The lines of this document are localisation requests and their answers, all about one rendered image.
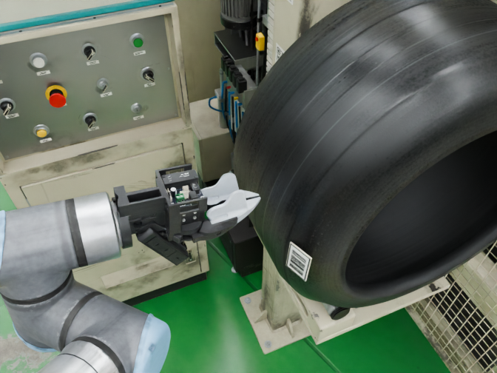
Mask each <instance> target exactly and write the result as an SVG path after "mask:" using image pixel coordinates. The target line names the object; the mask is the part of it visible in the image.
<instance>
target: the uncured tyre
mask: <svg viewBox="0 0 497 373"><path fill-rule="evenodd" d="M233 166H234V174H235V176H236V179H237V184H238V187H239V190H240V189H241V190H245V191H249V192H254V193H257V194H259V196H260V197H261V199H260V202H259V204H258V205H257V206H256V207H255V208H254V209H253V211H252V212H250V213H249V214H248V216H249V218H250V220H251V222H252V224H253V226H254V228H255V229H256V231H257V234H258V235H259V237H260V239H261V241H262V242H263V245H264V247H265V248H266V250H267V252H268V254H269V256H270V258H271V259H272V261H273V263H274V265H275V267H276V269H277V271H278V272H279V274H280V275H281V277H282V278H283V279H284V280H285V281H286V282H287V283H288V284H289V285H290V286H291V287H292V288H293V289H294V290H295V291H296V292H297V293H299V294H300V295H302V296H303V297H305V298H308V299H310V300H315V301H318V302H321V303H326V304H329V305H332V306H337V307H342V308H359V307H365V306H372V305H376V304H379V303H384V302H387V301H389V300H393V299H396V298H399V297H401V296H404V295H406V294H409V293H411V292H414V291H416V290H417V289H420V288H422V287H424V286H426V285H428V284H430V283H432V282H434V281H435V280H438V279H439V278H441V277H443V276H445V275H446V274H448V273H450V272H452V271H453V270H454V269H457V268H458V267H460V266H461V265H463V264H464V263H466V262H468V261H469V260H470V259H472V258H474V257H475V256H476V255H477V254H479V253H480V252H482V251H483V250H485V249H486V248H487V247H488V246H490V245H491V244H492V243H494V242H495V241H497V4H496V3H494V2H493V1H491V0H351V1H349V2H348V3H346V4H344V5H342V6H341V7H339V8H337V9H335V10H334V11H333V12H331V13H329V14H328V15H327V16H325V17H324V18H323V19H321V20H320V21H318V22H317V23H316V24H315V25H313V26H312V27H311V28H310V29H308V30H307V31H306V32H305V33H303V34H302V35H301V36H300V37H299V38H298V39H297V40H296V41H295V42H294V43H293V44H292V45H291V46H290V47H289V48H288V49H287V50H286V51H285V52H284V53H283V54H282V55H281V56H280V58H279V59H278V60H277V61H276V62H275V64H274V65H273V66H272V68H271V69H270V70H269V71H268V73H267V74H266V76H265V77H264V79H263V80H262V81H261V82H260V84H259V86H258V88H257V89H256V91H255V92H254V94H253V96H252V97H251V100H250V102H249V103H248V106H247V108H246V110H245V112H244V114H243V117H242V120H241V122H240V126H239V128H238V131H237V136H236V139H235V144H234V155H233ZM290 242H292V243H294V244H295V245H296V246H298V247H299V248H300V249H301V250H302V251H304V252H305V253H306V254H307V255H309V256H310V257H311V258H312V260H311V265H310V268H309V271H308V277H307V280H306V281H304V280H303V279H302V278H301V277H300V276H298V275H297V274H296V273H295V272H293V271H292V270H291V269H289V268H288V267H287V266H286V261H287V257H288V250H289V246H290Z"/></svg>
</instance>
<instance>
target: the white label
mask: <svg viewBox="0 0 497 373"><path fill-rule="evenodd" d="M311 260H312V258H311V257H310V256H309V255H307V254H306V253H305V252H304V251H302V250H301V249H300V248H299V247H298V246H296V245H295V244H294V243H292V242H290V246H289V250H288V257H287V261H286V266H287V267H288V268H289V269H291V270H292V271H293V272H295V273H296V274H297V275H298V276H300V277H301V278H302V279H303V280H304V281H306V280H307V277H308V271H309V268H310V265H311Z"/></svg>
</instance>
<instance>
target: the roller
mask: <svg viewBox="0 0 497 373"><path fill-rule="evenodd" d="M322 304H323V306H324V307H325V309H326V311H327V312H328V314H329V316H330V317H331V319H332V320H339V319H341V318H343V317H344V316H346V315H347V314H348V313H349V312H350V308H342V307H337V306H332V305H329V304H326V303H322Z"/></svg>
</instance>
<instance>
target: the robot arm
mask: <svg viewBox="0 0 497 373"><path fill-rule="evenodd" d="M182 168H184V169H183V172H176V173H172V174H168V175H166V171H171V170H175V169H182ZM155 182H156V186H155V187H151V188H147V189H140V190H136V191H132V192H126V190H125V188H124V185H123V186H115V187H113V189H114V195H115V197H113V198H112V201H110V199H109V195H108V193H106V192H100V193H96V194H91V195H85V196H81V197H77V198H71V199H67V200H62V201H56V202H52V203H48V204H41V205H36V206H29V207H25V208H21V209H14V210H10V211H6V212H5V211H4V210H2V211H0V294H1V297H2V299H3V301H4V304H5V306H6V307H7V311H8V312H9V314H10V317H11V319H12V321H13V328H14V329H15V332H16V334H17V335H18V337H19V338H20V339H21V340H22V341H23V342H24V344H25V345H26V346H28V347H29V348H31V349H33V350H35V351H37V352H57V351H59V352H60V354H59V355H57V356H56V357H55V358H54V359H52V360H51V361H50V362H49V363H48V364H47V365H46V366H44V367H43V368H42V369H40V370H39V371H38V372H36V373H160V371H161V369H162V366H163V364H164V361H165V359H166V356H167V353H168V350H169V343H170V338H171V333H170V329H169V326H168V325H167V324H166V323H165V322H163V321H162V320H159V319H157V318H156V317H154V316H153V314H147V313H145V312H142V311H141V310H139V309H136V308H134V307H132V306H129V305H127V304H125V303H122V302H120V301H119V300H116V299H114V298H111V297H110V296H107V295H105V294H103V293H102V292H99V291H97V290H95V289H93V288H90V287H88V286H86V285H83V284H82V283H79V282H78V281H76V280H75V278H74V275H73V272H72V269H77V268H79V267H83V266H88V265H93V264H96V263H101V262H104V261H110V260H113V259H116V258H119V257H120V256H121V247H122V248H123V249H126V248H130V247H133V243H132V235H133V234H136V237H137V239H138V241H140V242H141V243H143V244H144V245H146V246H148V247H149V248H150V249H152V250H153V251H155V252H157V253H158V254H159V255H161V256H163V257H164V258H165V259H167V260H168V261H170V262H172V263H173V264H174V265H176V266H177V265H178V264H180V263H182V262H183V261H184V260H185V259H187V258H189V254H188V252H187V246H186V244H185V242H184V241H192V242H193V243H196V242H198V241H207V240H211V239H214V238H217V237H220V236H221V235H223V234H224V233H226V232H227V231H229V230H230V229H231V228H233V227H234V226H236V225H237V223H238V222H240V221H241V220H242V219H244V218H245V217H246V216H247V215H248V214H249V213H250V212H252V211H253V209H254V208H255V207H256V206H257V205H258V204H259V202H260V199H261V197H260V196H259V194H257V193H254V192H249V191H245V190H241V189H240V190H239V187H238V184H237V179H236V176H235V174H233V173H226V174H224V175H222V176H221V178H220V180H219V181H218V182H217V184H215V185H214V186H210V187H206V188H203V189H200V187H199V185H198V175H197V173H196V171H195V169H192V164H184V165H180V166H176V167H168V168H164V169H157V170H155ZM206 211H207V213H206V215H207V217H208V218H207V219H205V218H204V214H205V212H206Z"/></svg>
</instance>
